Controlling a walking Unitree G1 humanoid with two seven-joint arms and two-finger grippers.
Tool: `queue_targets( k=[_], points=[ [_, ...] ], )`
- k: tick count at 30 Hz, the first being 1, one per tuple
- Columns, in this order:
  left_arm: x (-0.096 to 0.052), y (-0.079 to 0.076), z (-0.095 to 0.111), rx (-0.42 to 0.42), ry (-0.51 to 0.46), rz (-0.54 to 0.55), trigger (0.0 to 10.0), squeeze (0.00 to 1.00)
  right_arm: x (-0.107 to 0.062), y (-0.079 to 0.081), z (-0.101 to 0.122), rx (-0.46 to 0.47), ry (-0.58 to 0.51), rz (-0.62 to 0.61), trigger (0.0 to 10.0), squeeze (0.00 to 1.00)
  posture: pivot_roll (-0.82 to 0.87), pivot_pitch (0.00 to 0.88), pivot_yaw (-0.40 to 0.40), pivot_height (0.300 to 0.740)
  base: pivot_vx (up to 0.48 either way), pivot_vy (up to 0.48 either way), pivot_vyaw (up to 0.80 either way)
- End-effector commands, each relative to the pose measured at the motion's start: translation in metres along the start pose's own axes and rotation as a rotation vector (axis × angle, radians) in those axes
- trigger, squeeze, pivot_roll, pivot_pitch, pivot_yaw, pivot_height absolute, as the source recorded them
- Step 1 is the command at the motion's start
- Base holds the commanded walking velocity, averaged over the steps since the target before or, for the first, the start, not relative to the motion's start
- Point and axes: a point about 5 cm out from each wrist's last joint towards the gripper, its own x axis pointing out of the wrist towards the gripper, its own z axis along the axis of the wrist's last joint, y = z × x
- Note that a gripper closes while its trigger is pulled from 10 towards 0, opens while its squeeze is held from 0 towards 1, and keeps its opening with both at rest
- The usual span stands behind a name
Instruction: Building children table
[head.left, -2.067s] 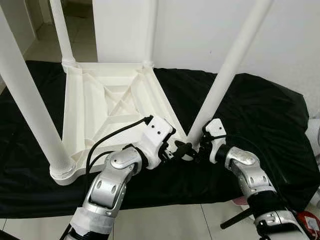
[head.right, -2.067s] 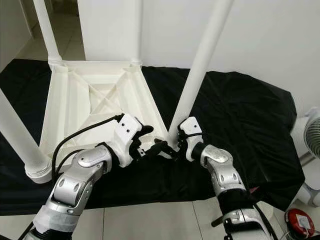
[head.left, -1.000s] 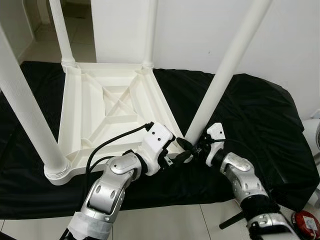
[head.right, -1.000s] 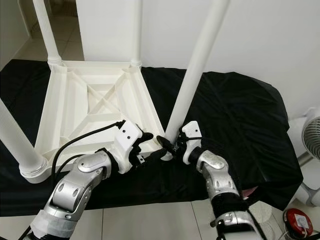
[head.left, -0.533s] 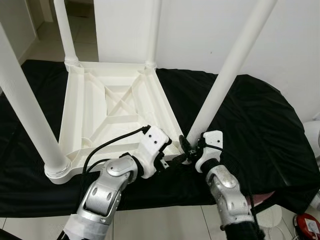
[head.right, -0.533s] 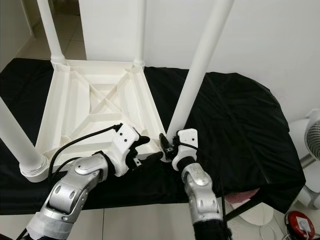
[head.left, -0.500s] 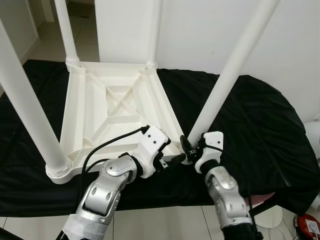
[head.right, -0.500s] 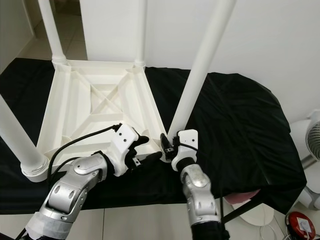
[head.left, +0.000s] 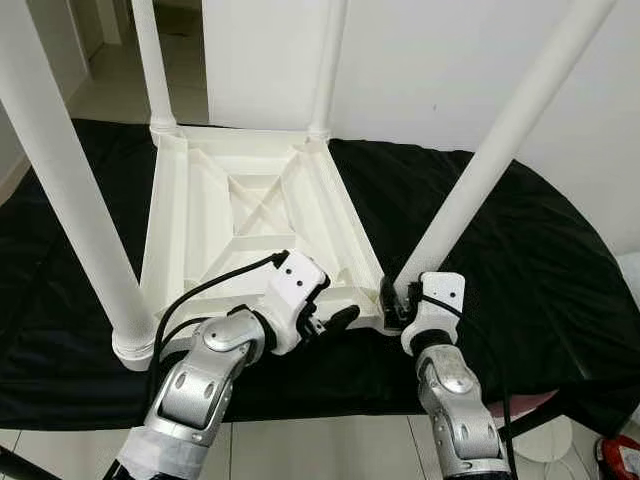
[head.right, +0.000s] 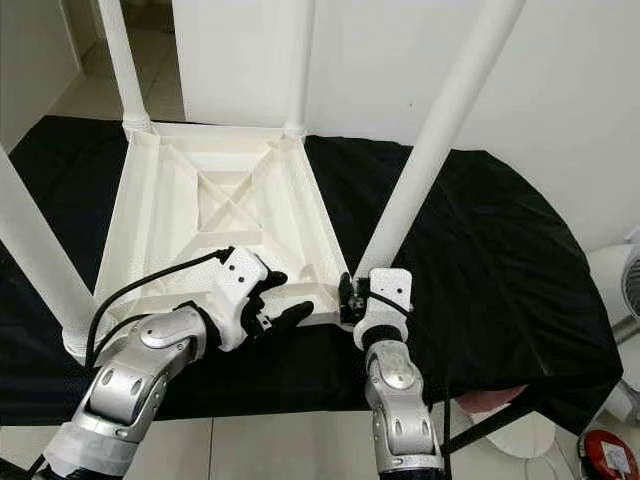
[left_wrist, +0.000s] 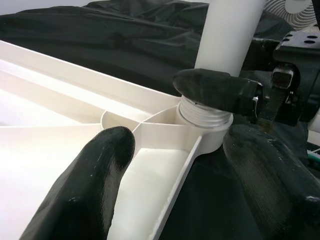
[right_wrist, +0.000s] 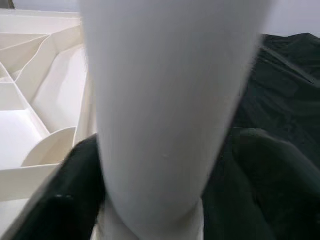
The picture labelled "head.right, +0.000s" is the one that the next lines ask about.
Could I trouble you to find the white plastic children table top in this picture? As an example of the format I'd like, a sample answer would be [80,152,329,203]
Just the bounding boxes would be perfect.
[63,118,353,363]

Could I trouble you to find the black table cloth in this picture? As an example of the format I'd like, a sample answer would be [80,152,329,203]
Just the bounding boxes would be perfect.
[0,115,623,426]

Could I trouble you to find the pink rounded object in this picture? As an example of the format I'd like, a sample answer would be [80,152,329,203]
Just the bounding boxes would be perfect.
[455,385,531,414]

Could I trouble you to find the black metal table leg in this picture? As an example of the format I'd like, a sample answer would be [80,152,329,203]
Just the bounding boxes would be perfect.
[0,457,28,480]
[445,400,541,456]

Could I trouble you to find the red round floor device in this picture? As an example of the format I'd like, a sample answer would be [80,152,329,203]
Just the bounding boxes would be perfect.
[585,428,640,480]

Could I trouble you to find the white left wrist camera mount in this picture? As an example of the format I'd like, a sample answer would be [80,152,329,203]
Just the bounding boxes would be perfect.
[208,245,271,351]

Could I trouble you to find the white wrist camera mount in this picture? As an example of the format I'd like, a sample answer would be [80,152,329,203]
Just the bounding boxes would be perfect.
[353,267,413,349]
[208,245,271,351]

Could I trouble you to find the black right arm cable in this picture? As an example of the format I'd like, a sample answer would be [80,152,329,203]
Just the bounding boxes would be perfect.
[365,288,456,471]

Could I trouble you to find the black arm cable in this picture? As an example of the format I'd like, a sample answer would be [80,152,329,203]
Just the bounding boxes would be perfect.
[85,248,233,361]
[365,288,456,471]

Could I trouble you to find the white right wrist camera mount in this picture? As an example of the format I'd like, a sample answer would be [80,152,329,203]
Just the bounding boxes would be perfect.
[353,267,413,349]

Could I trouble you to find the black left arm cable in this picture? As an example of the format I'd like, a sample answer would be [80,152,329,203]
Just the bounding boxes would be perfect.
[85,248,233,361]

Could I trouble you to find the white door frame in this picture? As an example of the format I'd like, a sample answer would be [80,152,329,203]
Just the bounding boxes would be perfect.
[60,0,106,46]

